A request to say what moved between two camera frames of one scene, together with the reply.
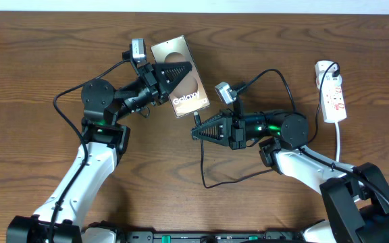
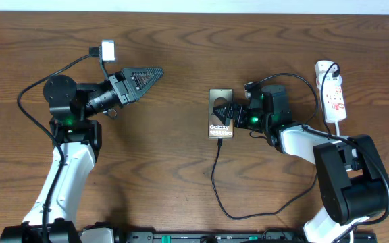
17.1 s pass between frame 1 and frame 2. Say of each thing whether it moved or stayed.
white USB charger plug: stayed
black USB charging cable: moved
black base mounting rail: stayed
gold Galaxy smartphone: moved
